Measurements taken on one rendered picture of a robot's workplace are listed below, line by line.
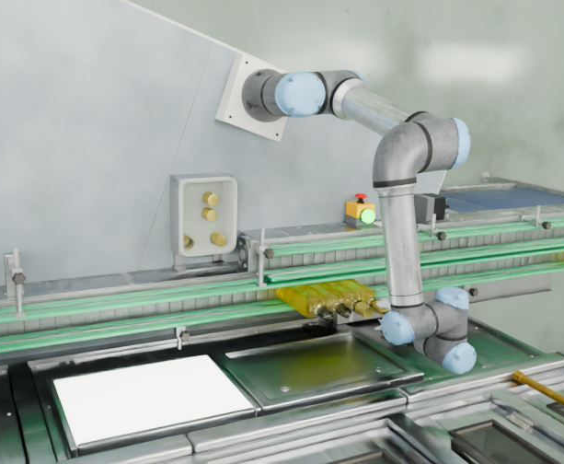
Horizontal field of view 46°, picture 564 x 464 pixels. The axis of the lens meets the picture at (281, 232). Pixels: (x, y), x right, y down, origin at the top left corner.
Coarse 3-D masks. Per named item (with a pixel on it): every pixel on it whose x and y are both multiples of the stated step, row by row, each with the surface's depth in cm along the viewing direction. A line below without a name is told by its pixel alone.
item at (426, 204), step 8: (416, 200) 229; (424, 200) 225; (432, 200) 224; (440, 200) 226; (416, 208) 229; (424, 208) 225; (432, 208) 225; (440, 208) 227; (416, 216) 230; (424, 216) 226; (440, 216) 228
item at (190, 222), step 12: (192, 180) 184; (204, 180) 185; (216, 180) 187; (228, 180) 189; (180, 192) 183; (192, 192) 192; (216, 192) 195; (228, 192) 193; (180, 204) 184; (192, 204) 193; (204, 204) 195; (216, 204) 196; (228, 204) 194; (180, 216) 184; (192, 216) 194; (228, 216) 194; (180, 228) 185; (192, 228) 195; (204, 228) 196; (216, 228) 198; (228, 228) 195; (180, 240) 186; (204, 240) 197; (228, 240) 196; (180, 252) 188; (192, 252) 189; (204, 252) 190; (216, 252) 192
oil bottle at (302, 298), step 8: (280, 288) 197; (288, 288) 192; (296, 288) 191; (304, 288) 191; (280, 296) 197; (288, 296) 192; (296, 296) 187; (304, 296) 184; (312, 296) 184; (320, 296) 184; (288, 304) 193; (296, 304) 188; (304, 304) 184; (312, 304) 181; (320, 304) 182; (304, 312) 184; (312, 312) 182
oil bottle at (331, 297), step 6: (312, 288) 192; (318, 288) 191; (324, 288) 191; (330, 288) 192; (318, 294) 188; (324, 294) 187; (330, 294) 187; (336, 294) 187; (330, 300) 184; (336, 300) 184; (342, 300) 185; (330, 306) 184
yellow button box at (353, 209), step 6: (348, 204) 217; (354, 204) 214; (360, 204) 213; (366, 204) 214; (372, 204) 215; (348, 210) 217; (354, 210) 214; (360, 210) 213; (372, 210) 215; (348, 216) 218; (354, 216) 214; (348, 222) 218; (354, 222) 214; (360, 222) 214; (372, 222) 216
